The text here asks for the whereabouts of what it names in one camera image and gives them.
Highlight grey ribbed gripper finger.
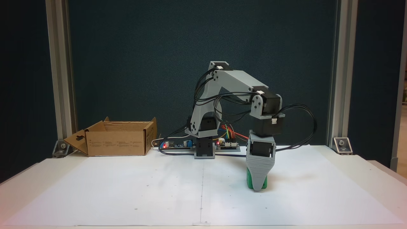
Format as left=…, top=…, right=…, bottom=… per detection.
left=246, top=156, right=276, bottom=191

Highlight circuit board with jumper wires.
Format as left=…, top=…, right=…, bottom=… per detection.
left=216, top=138, right=240, bottom=149

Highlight grey board mounting plate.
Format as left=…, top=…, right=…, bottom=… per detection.
left=158, top=146, right=241, bottom=153

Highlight green dice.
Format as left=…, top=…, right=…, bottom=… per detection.
left=246, top=167, right=268, bottom=191

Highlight brown cardboard box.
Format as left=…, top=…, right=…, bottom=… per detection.
left=64, top=117, right=158, bottom=157

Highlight black servo cable loop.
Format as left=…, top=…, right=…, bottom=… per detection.
left=273, top=104, right=318, bottom=150

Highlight red jumper wire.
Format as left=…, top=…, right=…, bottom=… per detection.
left=222, top=125, right=250, bottom=140

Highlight aluminium frame post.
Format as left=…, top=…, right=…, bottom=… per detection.
left=327, top=0, right=359, bottom=147
left=390, top=0, right=407, bottom=173
left=45, top=0, right=77, bottom=141

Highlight blue circuit board with capacitors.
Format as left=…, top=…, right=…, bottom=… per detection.
left=158, top=138, right=194, bottom=150

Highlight white paper sheet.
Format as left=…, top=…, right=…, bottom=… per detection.
left=3, top=145, right=405, bottom=227

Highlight metal corner bracket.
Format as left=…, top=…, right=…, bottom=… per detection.
left=52, top=140, right=71, bottom=158
left=333, top=137, right=353, bottom=156

